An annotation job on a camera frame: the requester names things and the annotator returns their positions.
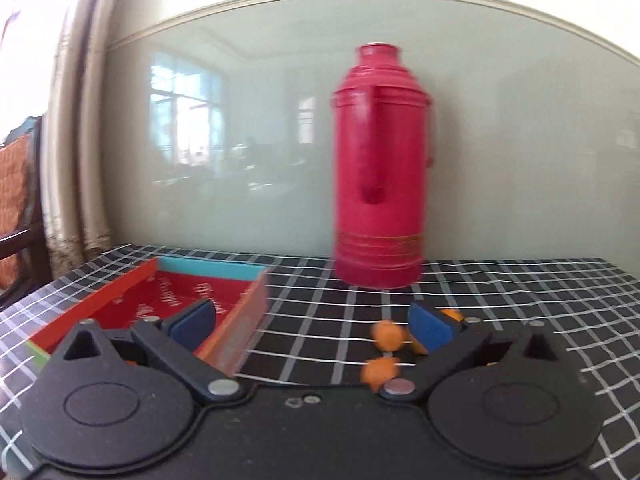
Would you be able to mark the beige lace curtain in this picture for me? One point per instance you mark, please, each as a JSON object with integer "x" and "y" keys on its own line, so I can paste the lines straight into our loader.
{"x": 70, "y": 167}

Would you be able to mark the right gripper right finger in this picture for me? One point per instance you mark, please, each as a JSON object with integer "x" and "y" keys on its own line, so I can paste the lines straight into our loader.
{"x": 452, "y": 347}

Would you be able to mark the split carrot chunk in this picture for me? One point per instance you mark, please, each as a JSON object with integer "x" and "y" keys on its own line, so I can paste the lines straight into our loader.
{"x": 375, "y": 373}

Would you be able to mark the small orange tangerine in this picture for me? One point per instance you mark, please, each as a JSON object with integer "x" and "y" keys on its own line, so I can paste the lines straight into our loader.
{"x": 454, "y": 314}

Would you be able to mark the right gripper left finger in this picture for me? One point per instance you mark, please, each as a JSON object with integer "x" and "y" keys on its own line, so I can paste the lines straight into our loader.
{"x": 169, "y": 345}

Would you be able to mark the black white grid tablecloth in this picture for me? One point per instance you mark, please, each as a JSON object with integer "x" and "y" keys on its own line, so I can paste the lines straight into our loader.
{"x": 317, "y": 329}

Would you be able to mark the carrot piece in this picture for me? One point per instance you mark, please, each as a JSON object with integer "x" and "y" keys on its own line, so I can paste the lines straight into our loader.
{"x": 388, "y": 336}

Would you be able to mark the red thermos flask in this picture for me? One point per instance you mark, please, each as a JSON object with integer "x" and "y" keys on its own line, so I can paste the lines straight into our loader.
{"x": 380, "y": 165}

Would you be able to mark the red cardboard box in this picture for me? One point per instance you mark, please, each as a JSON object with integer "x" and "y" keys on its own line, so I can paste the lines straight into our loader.
{"x": 235, "y": 294}

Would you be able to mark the dark wooden armchair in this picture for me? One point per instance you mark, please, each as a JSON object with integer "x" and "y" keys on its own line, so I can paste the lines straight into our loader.
{"x": 25, "y": 260}

